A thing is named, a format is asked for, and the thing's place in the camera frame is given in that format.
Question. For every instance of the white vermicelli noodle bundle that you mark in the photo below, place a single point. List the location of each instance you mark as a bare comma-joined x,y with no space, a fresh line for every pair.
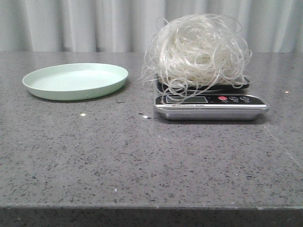
192,54

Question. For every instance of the light green round plate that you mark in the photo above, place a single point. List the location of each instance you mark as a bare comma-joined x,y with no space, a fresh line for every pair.
77,81

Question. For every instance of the black silver kitchen scale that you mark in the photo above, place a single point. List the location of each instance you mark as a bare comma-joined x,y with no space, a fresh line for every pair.
220,103

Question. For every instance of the white pleated curtain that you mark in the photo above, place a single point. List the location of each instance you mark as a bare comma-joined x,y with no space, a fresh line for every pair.
129,25

